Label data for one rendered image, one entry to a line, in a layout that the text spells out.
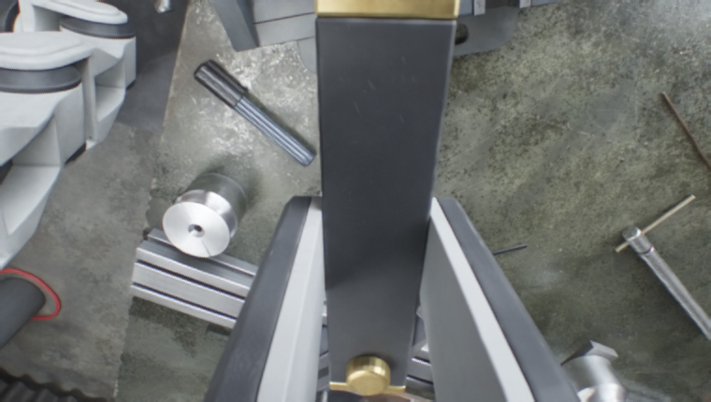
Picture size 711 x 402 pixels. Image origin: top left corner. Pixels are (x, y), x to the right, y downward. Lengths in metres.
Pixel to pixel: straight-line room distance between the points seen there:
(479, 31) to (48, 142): 0.58
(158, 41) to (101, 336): 1.62
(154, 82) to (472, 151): 0.98
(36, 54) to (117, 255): 1.25
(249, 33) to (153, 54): 0.89
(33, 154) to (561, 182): 0.65
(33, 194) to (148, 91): 0.61
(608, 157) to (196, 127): 0.32
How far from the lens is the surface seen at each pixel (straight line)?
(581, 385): 0.40
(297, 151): 0.28
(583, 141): 0.32
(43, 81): 0.68
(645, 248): 0.39
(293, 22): 0.25
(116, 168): 1.57
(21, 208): 0.60
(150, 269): 0.36
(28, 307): 2.21
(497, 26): 0.26
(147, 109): 1.19
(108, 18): 1.00
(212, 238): 0.29
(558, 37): 0.29
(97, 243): 1.84
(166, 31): 1.10
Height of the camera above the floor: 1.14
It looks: 59 degrees down
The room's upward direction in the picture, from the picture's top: 176 degrees counter-clockwise
